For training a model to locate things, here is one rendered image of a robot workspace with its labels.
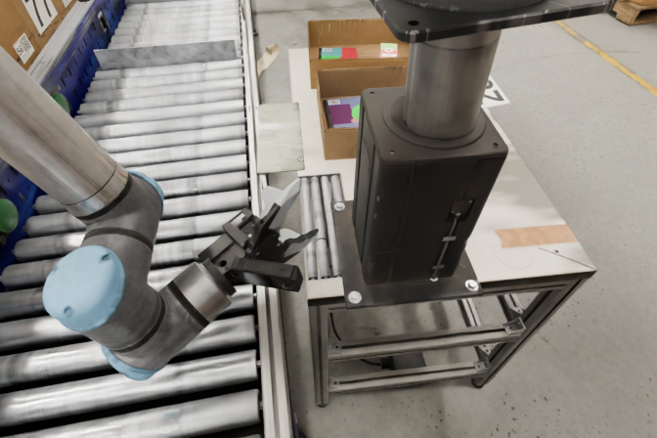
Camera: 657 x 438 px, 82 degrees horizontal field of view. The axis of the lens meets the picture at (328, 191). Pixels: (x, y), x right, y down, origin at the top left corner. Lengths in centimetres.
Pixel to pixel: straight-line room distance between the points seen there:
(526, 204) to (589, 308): 95
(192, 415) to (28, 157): 43
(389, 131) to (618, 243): 172
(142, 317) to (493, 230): 69
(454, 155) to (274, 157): 57
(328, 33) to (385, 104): 90
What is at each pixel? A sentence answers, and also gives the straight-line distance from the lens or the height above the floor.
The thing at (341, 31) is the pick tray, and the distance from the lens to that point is 148.
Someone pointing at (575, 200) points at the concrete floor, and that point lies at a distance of 225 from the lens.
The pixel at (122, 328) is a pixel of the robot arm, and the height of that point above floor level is 95.
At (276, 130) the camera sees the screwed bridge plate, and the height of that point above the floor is 75.
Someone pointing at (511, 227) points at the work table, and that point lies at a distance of 93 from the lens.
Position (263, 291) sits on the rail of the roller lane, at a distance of 77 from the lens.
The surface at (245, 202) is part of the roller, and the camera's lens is 92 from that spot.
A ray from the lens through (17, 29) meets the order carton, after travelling 137.
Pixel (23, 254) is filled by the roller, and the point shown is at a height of 74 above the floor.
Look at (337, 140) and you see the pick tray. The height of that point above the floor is 81.
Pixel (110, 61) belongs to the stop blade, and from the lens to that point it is 155.
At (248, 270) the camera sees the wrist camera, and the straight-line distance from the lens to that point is 62.
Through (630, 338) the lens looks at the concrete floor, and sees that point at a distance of 189.
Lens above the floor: 141
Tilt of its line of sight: 47 degrees down
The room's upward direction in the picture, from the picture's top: straight up
